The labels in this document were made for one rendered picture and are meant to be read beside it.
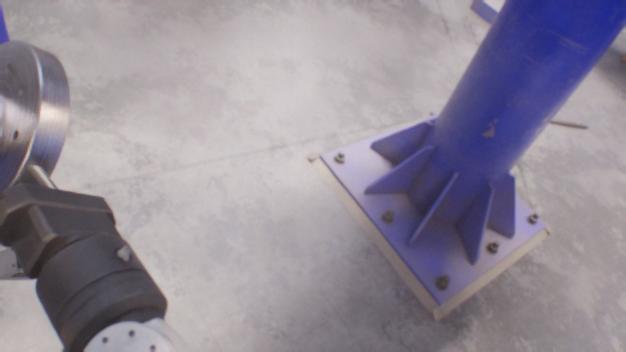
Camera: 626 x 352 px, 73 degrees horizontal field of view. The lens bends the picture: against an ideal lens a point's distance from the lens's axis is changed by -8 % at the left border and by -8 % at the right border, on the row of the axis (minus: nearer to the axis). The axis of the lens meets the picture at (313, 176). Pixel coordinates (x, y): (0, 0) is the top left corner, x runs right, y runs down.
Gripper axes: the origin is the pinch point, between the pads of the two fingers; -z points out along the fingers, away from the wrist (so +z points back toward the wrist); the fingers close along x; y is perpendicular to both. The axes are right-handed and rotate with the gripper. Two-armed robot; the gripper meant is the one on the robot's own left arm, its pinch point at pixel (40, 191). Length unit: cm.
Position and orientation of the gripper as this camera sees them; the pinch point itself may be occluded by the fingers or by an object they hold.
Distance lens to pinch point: 50.5
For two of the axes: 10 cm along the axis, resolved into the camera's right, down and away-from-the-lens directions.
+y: -6.2, 7.7, 1.5
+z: 6.6, 6.2, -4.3
